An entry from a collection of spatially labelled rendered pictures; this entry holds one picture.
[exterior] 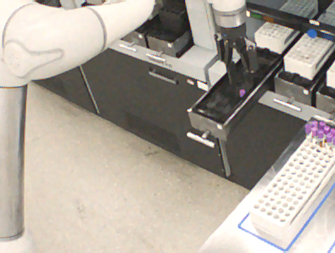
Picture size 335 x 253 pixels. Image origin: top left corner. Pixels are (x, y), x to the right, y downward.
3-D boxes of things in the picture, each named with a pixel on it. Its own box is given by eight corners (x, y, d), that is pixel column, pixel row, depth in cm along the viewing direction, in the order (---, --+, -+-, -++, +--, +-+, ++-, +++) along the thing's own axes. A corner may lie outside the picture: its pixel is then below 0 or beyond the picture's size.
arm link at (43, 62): (104, 4, 86) (60, -6, 92) (25, 32, 72) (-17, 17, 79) (107, 69, 92) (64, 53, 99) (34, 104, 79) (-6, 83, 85)
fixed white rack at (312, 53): (323, 26, 174) (323, 13, 169) (348, 34, 169) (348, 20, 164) (284, 73, 158) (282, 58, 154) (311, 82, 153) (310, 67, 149)
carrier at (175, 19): (187, 25, 182) (183, 13, 178) (183, 29, 181) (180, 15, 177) (163, 19, 188) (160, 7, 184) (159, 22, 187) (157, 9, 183)
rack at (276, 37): (296, 8, 185) (294, -6, 180) (319, 14, 180) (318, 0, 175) (255, 48, 169) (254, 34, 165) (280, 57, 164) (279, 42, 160)
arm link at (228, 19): (224, -8, 135) (227, 9, 139) (204, 8, 130) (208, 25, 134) (252, -1, 130) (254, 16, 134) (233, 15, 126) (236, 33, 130)
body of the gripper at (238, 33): (252, 17, 134) (255, 43, 140) (226, 10, 138) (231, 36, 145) (237, 30, 130) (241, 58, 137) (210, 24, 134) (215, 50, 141)
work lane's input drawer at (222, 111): (297, 16, 192) (295, -3, 186) (327, 25, 185) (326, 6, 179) (182, 136, 155) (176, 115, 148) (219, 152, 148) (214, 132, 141)
